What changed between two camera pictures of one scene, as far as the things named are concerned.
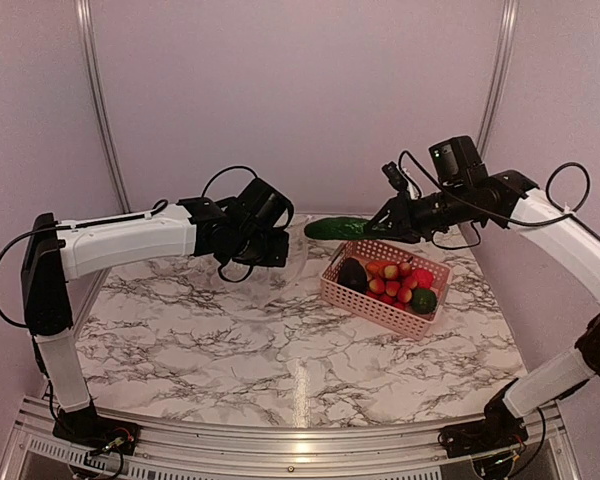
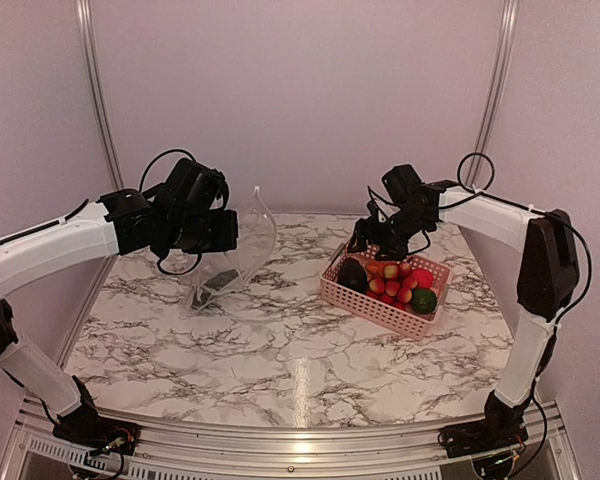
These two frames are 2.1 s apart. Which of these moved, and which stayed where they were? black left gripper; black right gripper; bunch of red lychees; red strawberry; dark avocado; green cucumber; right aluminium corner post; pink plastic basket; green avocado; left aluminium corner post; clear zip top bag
Moved: green cucumber; black left gripper; clear zip top bag; black right gripper
Stayed: bunch of red lychees; red strawberry; dark avocado; left aluminium corner post; green avocado; right aluminium corner post; pink plastic basket
